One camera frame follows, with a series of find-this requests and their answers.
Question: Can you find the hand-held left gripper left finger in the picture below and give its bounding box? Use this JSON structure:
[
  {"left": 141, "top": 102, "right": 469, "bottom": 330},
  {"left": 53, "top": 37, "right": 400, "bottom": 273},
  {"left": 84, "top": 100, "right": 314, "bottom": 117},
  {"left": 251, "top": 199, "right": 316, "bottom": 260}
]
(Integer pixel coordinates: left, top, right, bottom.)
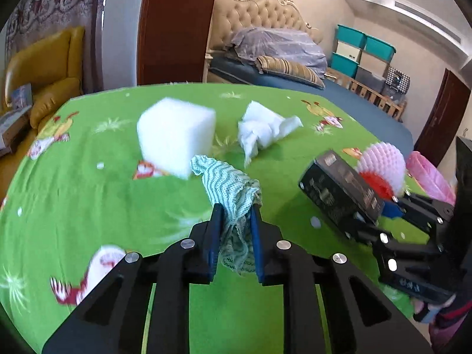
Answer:
[{"left": 41, "top": 203, "right": 225, "bottom": 354}]

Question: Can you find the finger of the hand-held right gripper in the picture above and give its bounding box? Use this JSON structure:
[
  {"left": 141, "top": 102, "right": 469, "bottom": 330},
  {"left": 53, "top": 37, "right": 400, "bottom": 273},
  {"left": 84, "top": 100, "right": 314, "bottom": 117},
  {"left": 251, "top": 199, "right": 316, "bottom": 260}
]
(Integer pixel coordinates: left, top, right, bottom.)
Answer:
[
  {"left": 343, "top": 212, "right": 430, "bottom": 254},
  {"left": 381, "top": 192, "right": 454, "bottom": 235}
]

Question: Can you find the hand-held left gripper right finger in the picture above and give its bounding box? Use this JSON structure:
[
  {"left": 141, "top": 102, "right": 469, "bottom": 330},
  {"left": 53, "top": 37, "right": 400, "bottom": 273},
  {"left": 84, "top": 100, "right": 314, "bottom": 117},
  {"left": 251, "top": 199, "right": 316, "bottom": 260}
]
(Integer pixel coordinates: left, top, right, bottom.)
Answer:
[{"left": 250, "top": 204, "right": 434, "bottom": 354}]

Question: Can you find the black rectangular box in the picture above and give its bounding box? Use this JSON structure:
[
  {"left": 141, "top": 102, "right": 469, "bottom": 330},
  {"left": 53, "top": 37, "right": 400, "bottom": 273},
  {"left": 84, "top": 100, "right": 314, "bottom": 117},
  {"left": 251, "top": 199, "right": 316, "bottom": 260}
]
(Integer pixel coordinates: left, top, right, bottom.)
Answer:
[{"left": 298, "top": 150, "right": 386, "bottom": 229}]

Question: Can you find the green white wavy cloth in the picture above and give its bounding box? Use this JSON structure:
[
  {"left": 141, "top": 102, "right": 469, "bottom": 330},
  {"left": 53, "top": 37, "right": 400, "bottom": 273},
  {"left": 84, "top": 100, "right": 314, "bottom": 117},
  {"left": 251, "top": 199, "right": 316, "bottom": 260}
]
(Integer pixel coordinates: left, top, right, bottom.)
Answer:
[{"left": 190, "top": 155, "right": 263, "bottom": 275}]

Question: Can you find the white tissue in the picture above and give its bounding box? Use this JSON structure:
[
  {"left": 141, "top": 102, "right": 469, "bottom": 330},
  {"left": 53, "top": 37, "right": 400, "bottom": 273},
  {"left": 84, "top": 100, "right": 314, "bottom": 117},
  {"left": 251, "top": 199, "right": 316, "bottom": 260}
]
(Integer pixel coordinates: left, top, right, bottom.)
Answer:
[{"left": 237, "top": 100, "right": 304, "bottom": 168}]

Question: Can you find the person's right forearm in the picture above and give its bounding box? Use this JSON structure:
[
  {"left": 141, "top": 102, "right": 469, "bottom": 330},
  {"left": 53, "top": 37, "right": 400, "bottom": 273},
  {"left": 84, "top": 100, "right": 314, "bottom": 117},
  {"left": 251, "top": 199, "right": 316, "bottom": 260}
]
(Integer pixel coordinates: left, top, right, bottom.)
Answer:
[{"left": 430, "top": 297, "right": 472, "bottom": 354}]

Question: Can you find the pink orange foam fruit net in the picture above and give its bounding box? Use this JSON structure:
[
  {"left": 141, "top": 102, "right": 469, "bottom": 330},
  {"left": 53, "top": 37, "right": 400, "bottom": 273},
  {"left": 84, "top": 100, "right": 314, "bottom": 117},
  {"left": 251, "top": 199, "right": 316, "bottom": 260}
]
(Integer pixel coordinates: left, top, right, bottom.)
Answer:
[{"left": 356, "top": 142, "right": 408, "bottom": 201}]

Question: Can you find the pink plastic bag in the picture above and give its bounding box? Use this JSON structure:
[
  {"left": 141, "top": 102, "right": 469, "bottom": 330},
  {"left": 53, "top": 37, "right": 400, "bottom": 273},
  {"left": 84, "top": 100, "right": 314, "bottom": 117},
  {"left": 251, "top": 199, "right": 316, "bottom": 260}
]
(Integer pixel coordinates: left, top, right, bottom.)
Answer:
[{"left": 405, "top": 150, "right": 457, "bottom": 205}]

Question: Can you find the dark brown door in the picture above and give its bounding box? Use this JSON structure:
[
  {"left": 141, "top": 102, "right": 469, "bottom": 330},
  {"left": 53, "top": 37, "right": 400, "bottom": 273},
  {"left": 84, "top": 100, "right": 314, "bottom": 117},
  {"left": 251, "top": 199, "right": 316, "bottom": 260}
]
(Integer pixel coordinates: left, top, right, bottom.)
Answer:
[{"left": 413, "top": 68, "right": 472, "bottom": 168}]

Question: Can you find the green cartoon printed tablecloth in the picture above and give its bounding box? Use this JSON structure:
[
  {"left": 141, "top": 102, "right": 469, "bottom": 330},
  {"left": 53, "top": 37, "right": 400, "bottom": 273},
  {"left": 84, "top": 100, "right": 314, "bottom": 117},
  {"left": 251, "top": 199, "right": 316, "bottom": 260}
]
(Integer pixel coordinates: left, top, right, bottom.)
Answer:
[{"left": 0, "top": 83, "right": 415, "bottom": 354}]

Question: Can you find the white foam block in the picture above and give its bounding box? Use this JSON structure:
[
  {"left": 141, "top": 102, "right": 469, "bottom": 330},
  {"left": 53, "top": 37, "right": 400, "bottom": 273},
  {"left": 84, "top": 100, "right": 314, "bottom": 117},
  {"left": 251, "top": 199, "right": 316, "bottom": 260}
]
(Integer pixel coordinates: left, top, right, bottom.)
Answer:
[{"left": 136, "top": 97, "right": 217, "bottom": 181}]

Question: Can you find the black white checked bag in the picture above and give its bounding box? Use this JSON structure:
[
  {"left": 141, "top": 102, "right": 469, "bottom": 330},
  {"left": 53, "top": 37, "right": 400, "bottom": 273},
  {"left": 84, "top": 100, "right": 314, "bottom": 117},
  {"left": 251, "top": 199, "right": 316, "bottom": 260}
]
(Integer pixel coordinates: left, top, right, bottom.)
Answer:
[{"left": 383, "top": 65, "right": 411, "bottom": 94}]

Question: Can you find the grey storage bin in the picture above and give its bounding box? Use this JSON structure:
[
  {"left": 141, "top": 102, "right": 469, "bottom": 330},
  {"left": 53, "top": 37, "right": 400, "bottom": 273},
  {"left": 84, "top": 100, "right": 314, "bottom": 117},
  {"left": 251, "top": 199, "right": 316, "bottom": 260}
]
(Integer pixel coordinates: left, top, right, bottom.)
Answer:
[{"left": 355, "top": 67, "right": 389, "bottom": 92}]

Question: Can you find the brown striped pillow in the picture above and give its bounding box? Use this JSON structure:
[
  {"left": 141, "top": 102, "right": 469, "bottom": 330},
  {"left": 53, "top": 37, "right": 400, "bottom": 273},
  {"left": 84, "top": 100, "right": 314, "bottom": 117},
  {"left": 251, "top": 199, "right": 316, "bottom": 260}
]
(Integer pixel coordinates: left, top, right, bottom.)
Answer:
[{"left": 255, "top": 55, "right": 326, "bottom": 89}]

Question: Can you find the grey striped blanket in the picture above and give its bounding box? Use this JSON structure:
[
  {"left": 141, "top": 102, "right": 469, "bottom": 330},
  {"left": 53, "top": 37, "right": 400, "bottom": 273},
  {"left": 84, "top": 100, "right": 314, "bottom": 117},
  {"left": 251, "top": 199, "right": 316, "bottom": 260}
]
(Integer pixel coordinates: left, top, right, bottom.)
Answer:
[{"left": 229, "top": 27, "right": 328, "bottom": 79}]

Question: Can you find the brown wooden door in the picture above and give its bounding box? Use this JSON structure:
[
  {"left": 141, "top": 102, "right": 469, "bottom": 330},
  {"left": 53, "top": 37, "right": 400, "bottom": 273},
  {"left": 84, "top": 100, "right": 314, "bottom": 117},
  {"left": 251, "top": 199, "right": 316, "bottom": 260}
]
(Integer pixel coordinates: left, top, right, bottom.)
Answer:
[{"left": 137, "top": 0, "right": 222, "bottom": 86}]

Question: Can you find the yellow leather armchair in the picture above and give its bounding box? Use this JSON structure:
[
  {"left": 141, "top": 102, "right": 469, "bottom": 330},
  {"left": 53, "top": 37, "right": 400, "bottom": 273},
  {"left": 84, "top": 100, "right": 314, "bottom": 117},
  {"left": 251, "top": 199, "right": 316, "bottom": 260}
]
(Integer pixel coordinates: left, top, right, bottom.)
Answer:
[{"left": 0, "top": 26, "right": 86, "bottom": 196}]

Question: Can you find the flat brown cardboard box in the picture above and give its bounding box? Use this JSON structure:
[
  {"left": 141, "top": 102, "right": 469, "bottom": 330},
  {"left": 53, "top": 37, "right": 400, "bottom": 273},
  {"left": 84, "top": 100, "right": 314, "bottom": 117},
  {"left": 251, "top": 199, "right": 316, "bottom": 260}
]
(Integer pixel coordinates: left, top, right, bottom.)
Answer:
[{"left": 0, "top": 133, "right": 26, "bottom": 156}]

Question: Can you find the flat white brown box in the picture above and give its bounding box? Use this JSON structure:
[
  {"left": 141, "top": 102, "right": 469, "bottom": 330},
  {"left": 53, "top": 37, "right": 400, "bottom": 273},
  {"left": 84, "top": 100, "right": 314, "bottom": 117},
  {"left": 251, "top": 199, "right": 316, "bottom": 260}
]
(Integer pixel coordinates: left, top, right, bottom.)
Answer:
[{"left": 0, "top": 105, "right": 34, "bottom": 146}]

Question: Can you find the beige tufted headboard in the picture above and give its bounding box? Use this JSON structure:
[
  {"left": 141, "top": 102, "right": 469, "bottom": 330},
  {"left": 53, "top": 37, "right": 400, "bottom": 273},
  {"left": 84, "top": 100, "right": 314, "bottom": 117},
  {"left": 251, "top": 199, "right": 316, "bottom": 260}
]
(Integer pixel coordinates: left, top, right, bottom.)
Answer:
[{"left": 207, "top": 0, "right": 323, "bottom": 58}]

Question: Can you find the blue white packet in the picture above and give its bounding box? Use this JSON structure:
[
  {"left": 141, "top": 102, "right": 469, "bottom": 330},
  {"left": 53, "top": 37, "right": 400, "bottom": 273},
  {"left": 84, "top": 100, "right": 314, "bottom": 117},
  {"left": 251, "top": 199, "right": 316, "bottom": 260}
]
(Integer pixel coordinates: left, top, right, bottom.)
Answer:
[{"left": 9, "top": 84, "right": 34, "bottom": 109}]

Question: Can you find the patterned lace curtain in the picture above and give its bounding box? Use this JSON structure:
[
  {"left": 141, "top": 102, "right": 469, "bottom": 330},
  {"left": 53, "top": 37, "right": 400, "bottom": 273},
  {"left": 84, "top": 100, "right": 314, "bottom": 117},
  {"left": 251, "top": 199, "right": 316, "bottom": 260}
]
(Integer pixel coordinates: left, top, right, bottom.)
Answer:
[{"left": 5, "top": 0, "right": 107, "bottom": 67}]

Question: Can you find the wooden bed rail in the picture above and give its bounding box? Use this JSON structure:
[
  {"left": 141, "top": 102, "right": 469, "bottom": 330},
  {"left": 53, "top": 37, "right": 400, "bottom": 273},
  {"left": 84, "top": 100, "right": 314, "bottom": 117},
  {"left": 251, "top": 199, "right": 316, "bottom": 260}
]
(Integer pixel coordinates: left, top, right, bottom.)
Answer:
[{"left": 324, "top": 67, "right": 406, "bottom": 122}]

